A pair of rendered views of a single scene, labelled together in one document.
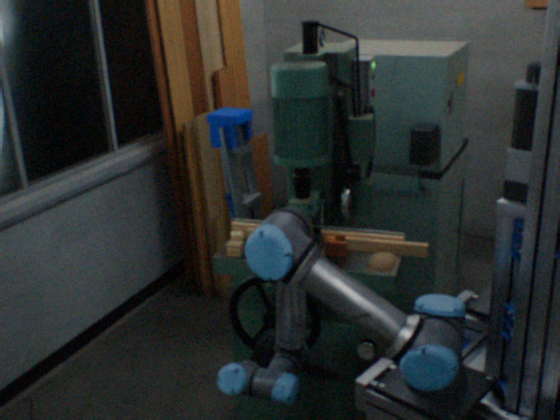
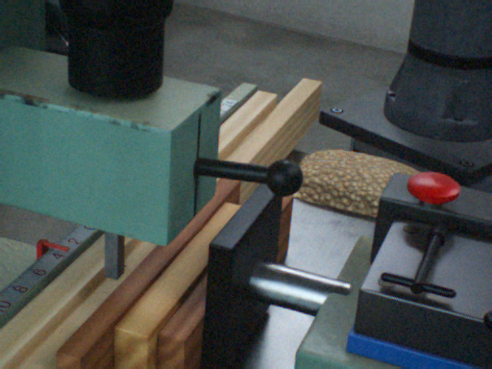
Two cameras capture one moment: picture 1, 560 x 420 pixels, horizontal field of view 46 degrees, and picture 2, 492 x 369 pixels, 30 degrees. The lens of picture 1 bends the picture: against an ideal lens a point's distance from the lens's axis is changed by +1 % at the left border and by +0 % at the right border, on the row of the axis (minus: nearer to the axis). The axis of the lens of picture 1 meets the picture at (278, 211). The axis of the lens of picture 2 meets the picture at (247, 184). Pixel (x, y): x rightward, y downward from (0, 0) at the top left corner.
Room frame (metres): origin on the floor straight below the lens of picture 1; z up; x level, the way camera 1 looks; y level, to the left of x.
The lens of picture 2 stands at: (1.97, 0.39, 1.26)
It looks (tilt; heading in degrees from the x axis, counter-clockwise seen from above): 27 degrees down; 270
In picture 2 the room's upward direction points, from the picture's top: 5 degrees clockwise
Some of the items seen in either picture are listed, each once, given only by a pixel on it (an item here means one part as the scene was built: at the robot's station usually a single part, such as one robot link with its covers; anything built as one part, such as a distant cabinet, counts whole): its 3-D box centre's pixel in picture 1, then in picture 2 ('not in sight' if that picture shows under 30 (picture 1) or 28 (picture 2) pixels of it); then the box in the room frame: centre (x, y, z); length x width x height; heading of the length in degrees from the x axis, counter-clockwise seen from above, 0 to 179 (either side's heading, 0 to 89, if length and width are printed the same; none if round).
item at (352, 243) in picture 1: (333, 241); (184, 238); (2.02, -0.18, 0.92); 0.61 x 0.02 x 0.04; 72
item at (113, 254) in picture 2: not in sight; (114, 238); (2.05, -0.08, 0.97); 0.01 x 0.01 x 0.05; 72
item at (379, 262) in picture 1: (382, 259); (362, 175); (1.88, -0.32, 0.91); 0.12 x 0.09 x 0.03; 162
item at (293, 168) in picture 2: not in sight; (244, 168); (1.98, -0.06, 1.04); 0.06 x 0.02 x 0.02; 162
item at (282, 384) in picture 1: (276, 382); not in sight; (1.39, 0.02, 0.82); 0.11 x 0.11 x 0.08; 70
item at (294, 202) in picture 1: (304, 207); (86, 150); (2.07, -0.09, 1.03); 0.14 x 0.07 x 0.09; 162
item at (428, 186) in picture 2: not in sight; (433, 187); (1.87, -0.09, 1.02); 0.03 x 0.03 x 0.01
